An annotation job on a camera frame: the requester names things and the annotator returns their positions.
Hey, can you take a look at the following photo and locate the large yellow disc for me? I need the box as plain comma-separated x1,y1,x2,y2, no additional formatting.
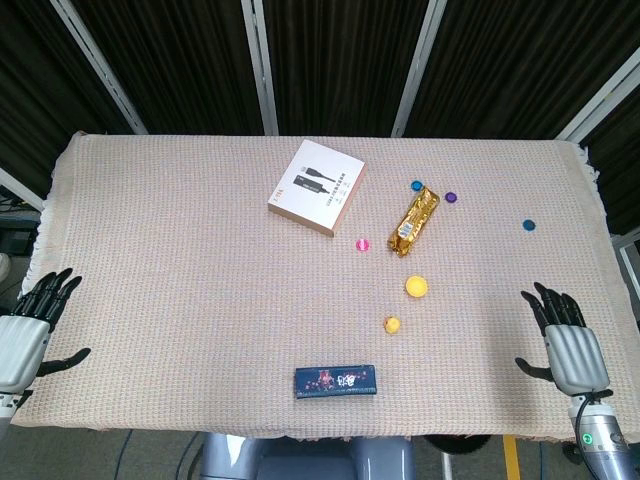
404,275,430,301

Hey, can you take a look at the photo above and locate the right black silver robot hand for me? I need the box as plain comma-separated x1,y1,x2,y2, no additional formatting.
514,282,613,397

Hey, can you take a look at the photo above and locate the aluminium frame post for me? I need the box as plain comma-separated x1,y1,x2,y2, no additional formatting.
48,0,149,136
553,46,640,145
390,0,449,138
240,0,280,137
0,166,46,213

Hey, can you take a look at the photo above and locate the dark blue printed box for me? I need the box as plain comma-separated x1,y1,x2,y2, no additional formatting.
294,363,378,400

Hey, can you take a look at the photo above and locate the white metal side frame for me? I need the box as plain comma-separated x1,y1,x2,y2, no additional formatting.
610,232,640,324

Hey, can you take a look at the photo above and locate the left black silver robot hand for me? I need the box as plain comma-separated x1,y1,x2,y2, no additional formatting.
0,268,92,395

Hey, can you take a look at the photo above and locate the white cable packaging box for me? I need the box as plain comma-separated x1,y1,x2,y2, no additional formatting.
267,139,369,239

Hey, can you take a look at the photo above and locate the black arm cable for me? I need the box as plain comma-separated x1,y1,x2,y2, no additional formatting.
573,389,614,446

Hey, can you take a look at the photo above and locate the gold foil snack packet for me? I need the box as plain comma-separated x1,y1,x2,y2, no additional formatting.
386,186,442,259

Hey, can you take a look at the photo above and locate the beige woven tablecloth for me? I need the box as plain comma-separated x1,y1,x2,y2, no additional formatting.
9,130,640,445

